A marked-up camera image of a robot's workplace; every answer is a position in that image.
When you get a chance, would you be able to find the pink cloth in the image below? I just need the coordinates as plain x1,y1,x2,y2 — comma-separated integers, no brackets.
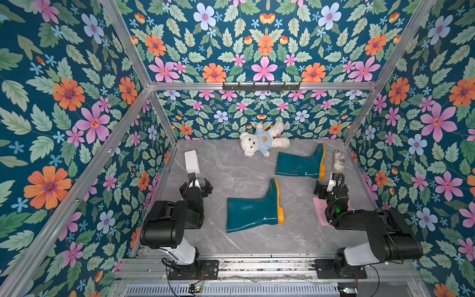
313,197,331,227

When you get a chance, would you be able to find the green rubber boot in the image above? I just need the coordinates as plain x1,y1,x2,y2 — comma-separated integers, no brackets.
275,144,326,179
226,178,285,233

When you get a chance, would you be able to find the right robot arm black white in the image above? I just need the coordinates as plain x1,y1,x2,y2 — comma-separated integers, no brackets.
314,174,423,272

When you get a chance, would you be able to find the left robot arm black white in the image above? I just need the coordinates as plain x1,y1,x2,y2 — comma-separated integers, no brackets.
139,173,214,267

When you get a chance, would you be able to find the grey white crumpled rag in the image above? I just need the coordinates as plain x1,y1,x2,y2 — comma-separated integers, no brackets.
332,150,345,173

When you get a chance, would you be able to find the white rectangular box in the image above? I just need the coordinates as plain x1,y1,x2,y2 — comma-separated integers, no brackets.
184,150,200,174

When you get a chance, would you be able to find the white teddy bear blue shirt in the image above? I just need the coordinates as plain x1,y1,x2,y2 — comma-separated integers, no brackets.
239,121,290,157

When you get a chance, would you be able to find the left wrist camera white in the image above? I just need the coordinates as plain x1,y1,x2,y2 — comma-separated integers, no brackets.
190,173,201,188

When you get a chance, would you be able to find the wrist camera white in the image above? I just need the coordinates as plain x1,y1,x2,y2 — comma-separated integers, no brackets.
327,173,340,192
190,173,201,188

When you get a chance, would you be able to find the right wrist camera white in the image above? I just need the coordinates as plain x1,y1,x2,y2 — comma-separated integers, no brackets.
327,173,340,192

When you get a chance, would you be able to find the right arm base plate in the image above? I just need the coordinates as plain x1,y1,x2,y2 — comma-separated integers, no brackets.
312,259,367,280

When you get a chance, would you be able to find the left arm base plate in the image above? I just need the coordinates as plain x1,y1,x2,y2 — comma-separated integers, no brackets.
167,260,220,280

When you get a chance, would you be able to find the white ventilated cable duct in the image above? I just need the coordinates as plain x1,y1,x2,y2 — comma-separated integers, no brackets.
125,282,340,297

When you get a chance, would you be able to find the black hook rail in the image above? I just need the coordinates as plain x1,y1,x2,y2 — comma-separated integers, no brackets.
221,82,301,92

